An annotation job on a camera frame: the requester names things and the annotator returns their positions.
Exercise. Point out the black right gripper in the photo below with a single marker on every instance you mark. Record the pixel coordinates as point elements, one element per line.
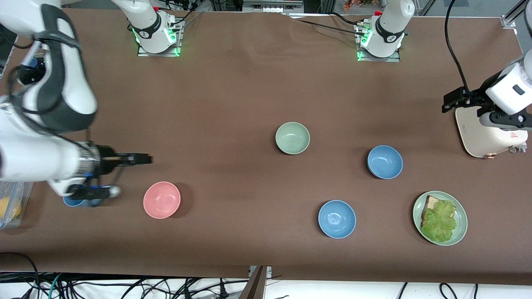
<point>107,161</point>

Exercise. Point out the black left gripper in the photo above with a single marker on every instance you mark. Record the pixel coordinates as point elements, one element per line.
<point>475,99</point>

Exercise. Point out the blue bowl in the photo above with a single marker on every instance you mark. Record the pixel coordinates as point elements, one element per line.
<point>385,162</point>
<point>336,219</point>

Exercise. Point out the green bowl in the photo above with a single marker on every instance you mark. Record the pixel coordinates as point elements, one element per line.
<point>292,138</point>

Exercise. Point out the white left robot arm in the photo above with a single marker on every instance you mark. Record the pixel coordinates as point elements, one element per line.
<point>390,25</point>

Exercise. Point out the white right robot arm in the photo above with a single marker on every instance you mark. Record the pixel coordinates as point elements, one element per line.
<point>25,158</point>

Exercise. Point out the pink bowl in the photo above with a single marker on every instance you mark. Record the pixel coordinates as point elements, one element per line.
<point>161,199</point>

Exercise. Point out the cream toaster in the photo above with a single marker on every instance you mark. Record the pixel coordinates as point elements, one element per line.
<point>486,141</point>

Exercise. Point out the blue cup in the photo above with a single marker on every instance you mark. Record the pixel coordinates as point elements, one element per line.
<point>75,203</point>

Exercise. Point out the aluminium corner profile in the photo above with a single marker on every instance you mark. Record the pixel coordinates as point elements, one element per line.
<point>509,20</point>

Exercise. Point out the bread slice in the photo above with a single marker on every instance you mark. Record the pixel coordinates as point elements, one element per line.
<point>432,202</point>

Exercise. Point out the brown table cover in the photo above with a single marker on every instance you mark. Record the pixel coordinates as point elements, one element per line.
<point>249,124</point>

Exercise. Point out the clear plastic container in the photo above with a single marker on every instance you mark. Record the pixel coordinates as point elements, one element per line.
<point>25,195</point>

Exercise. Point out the green plate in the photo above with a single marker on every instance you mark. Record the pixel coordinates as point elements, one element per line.
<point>461,222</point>

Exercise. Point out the green lettuce leaf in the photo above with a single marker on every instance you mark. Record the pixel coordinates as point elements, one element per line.
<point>438,224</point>

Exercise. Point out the yellow lemon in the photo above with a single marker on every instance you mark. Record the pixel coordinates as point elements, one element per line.
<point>8,209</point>

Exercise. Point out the brown beam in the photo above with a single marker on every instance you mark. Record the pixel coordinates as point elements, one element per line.
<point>253,288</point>

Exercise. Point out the silver table edge bracket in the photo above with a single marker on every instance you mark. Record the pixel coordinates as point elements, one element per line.
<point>268,270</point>

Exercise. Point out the aluminium frame bar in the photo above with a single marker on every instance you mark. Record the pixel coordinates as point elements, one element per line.
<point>270,7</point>

